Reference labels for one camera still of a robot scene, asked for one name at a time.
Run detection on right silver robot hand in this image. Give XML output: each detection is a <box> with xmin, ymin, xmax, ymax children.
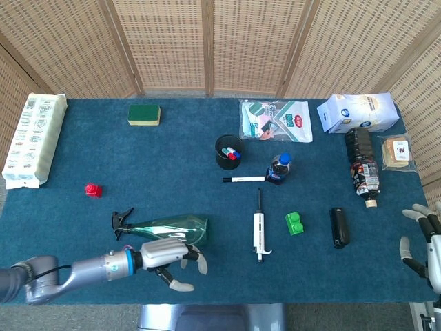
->
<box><xmin>399</xmin><ymin>201</ymin><xmax>441</xmax><ymax>294</ymax></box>

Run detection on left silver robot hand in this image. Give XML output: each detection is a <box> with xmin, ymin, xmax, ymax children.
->
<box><xmin>137</xmin><ymin>239</ymin><xmax>209</xmax><ymax>293</ymax></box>

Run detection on green transparent spray bottle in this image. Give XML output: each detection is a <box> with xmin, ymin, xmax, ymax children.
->
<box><xmin>110</xmin><ymin>207</ymin><xmax>210</xmax><ymax>247</ymax></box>

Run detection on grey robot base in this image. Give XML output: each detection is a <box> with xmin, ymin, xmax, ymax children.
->
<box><xmin>137</xmin><ymin>303</ymin><xmax>287</xmax><ymax>331</ymax></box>

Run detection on dark beverage bottle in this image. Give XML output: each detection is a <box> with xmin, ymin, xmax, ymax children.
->
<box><xmin>345</xmin><ymin>127</ymin><xmax>382</xmax><ymax>209</ymax></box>

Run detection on Pepsi cola bottle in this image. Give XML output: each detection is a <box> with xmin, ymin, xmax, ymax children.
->
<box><xmin>265</xmin><ymin>152</ymin><xmax>293</xmax><ymax>185</ymax></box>

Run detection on blue felt table cloth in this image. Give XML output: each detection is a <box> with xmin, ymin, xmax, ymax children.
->
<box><xmin>0</xmin><ymin>98</ymin><xmax>438</xmax><ymax>306</ymax></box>

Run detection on white table leg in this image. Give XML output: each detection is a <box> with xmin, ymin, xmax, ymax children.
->
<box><xmin>409</xmin><ymin>302</ymin><xmax>435</xmax><ymax>331</ymax></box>

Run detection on black stapler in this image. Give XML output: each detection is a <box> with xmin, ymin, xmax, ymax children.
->
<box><xmin>329</xmin><ymin>207</ymin><xmax>351</xmax><ymax>250</ymax></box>

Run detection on white pipette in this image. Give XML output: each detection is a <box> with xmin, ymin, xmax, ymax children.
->
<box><xmin>252</xmin><ymin>188</ymin><xmax>273</xmax><ymax>263</ymax></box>

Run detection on black mesh pen holder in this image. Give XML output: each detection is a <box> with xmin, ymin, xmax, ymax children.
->
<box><xmin>214</xmin><ymin>134</ymin><xmax>246</xmax><ymax>171</ymax></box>

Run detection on wrapped bread snack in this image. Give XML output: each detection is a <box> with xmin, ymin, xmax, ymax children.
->
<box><xmin>378</xmin><ymin>133</ymin><xmax>417</xmax><ymax>172</ymax></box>

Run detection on white marker black cap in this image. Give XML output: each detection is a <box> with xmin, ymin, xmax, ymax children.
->
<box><xmin>222</xmin><ymin>175</ymin><xmax>266</xmax><ymax>184</ymax></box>

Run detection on green toy brick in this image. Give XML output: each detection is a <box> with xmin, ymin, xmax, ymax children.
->
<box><xmin>285</xmin><ymin>212</ymin><xmax>306</xmax><ymax>237</ymax></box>

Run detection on green yellow sponge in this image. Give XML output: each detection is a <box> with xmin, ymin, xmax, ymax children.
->
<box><xmin>127</xmin><ymin>105</ymin><xmax>162</xmax><ymax>127</ymax></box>

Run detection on white tissue pack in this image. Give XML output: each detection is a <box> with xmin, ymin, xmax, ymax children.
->
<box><xmin>316</xmin><ymin>92</ymin><xmax>400</xmax><ymax>134</ymax></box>

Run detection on cream long wrapped package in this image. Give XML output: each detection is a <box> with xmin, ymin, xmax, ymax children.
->
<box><xmin>1</xmin><ymin>92</ymin><xmax>68</xmax><ymax>190</ymax></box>

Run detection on cleaning cloth plastic pack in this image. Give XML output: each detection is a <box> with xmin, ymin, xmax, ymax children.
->
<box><xmin>238</xmin><ymin>99</ymin><xmax>314</xmax><ymax>143</ymax></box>

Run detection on wicker folding screen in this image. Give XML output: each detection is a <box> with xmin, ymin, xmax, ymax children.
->
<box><xmin>0</xmin><ymin>0</ymin><xmax>441</xmax><ymax>214</ymax></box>

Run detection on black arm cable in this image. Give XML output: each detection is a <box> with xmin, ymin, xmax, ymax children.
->
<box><xmin>23</xmin><ymin>263</ymin><xmax>75</xmax><ymax>282</ymax></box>

